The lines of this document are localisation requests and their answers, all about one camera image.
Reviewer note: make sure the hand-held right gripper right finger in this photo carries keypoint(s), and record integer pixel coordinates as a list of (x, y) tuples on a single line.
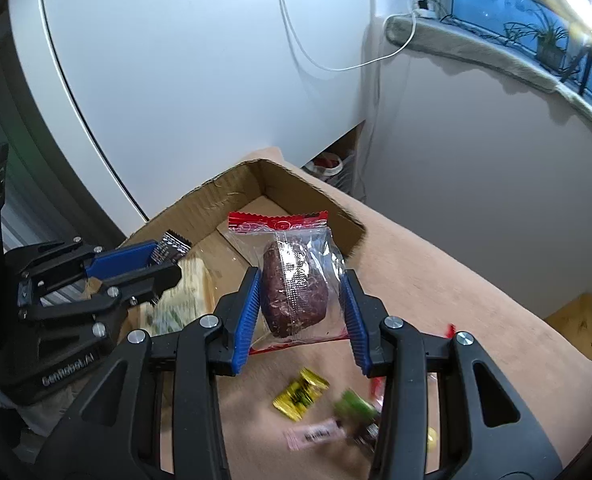
[(355, 330)]

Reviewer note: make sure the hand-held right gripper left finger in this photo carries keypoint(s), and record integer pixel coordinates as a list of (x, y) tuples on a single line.
[(246, 325)]

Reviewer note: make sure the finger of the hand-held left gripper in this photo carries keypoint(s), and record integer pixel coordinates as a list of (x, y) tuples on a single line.
[(146, 282), (126, 257)]

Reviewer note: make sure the black snack packet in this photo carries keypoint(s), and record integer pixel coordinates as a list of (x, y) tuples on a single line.
[(172, 247)]

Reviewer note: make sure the clear packet with brown cake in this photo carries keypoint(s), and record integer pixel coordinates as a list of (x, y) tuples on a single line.
[(291, 290)]

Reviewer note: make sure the brown cardboard box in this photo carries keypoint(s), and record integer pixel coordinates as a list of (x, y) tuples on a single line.
[(301, 192)]

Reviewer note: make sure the sliced bread packet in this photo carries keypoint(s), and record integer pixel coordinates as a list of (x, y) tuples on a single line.
[(191, 285)]

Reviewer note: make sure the green candy packet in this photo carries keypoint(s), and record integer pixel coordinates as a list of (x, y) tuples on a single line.
[(355, 405)]

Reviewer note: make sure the yellow candy packet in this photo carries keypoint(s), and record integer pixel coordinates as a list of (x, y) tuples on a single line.
[(301, 394)]

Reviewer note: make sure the brown silver candy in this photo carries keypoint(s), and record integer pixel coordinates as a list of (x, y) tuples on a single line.
[(365, 437)]

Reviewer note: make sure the pink candy packet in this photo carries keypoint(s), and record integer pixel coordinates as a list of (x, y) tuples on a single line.
[(313, 434)]

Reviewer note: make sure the small yellow candy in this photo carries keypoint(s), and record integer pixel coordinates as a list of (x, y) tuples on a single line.
[(431, 437)]

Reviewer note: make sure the clear plastic bag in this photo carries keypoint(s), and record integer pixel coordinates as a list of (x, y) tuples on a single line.
[(348, 175)]

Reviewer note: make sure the white wardrobe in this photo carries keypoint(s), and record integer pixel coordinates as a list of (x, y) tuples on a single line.
[(201, 85)]

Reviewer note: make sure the yellow cardboard box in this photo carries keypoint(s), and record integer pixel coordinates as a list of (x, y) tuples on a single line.
[(573, 327)]

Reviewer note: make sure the grey stone windowsill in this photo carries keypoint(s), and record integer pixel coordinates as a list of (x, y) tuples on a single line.
[(480, 60)]

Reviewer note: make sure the white power strip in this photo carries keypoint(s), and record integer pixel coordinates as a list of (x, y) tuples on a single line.
[(421, 7)]

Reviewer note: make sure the potted plant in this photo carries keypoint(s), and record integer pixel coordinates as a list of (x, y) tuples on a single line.
[(545, 45)]

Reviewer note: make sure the black tripod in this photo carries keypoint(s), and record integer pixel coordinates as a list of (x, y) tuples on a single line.
[(583, 67)]

